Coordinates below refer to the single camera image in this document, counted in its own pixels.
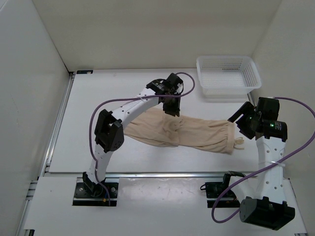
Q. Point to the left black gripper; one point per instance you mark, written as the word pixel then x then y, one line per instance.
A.
pixel 174 109

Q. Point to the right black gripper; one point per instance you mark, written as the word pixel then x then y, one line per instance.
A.
pixel 246 109

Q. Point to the beige trousers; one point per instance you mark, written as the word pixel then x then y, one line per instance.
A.
pixel 156 128

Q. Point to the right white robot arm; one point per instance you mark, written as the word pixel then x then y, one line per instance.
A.
pixel 270 141

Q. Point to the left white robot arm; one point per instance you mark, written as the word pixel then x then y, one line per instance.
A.
pixel 107 128

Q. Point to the white plastic basket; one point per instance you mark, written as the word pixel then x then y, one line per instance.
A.
pixel 227 75

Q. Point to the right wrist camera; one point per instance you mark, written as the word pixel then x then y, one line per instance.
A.
pixel 268 108

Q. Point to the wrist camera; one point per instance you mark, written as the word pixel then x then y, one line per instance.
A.
pixel 268 108
pixel 175 84

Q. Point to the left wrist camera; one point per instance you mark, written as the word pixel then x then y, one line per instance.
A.
pixel 175 84

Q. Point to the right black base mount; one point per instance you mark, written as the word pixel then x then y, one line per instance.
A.
pixel 229 193

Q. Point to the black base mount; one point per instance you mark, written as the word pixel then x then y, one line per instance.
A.
pixel 84 197
pixel 229 193

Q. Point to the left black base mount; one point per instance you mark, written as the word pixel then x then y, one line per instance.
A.
pixel 84 197

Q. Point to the aluminium frame rail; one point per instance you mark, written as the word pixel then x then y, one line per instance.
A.
pixel 159 188

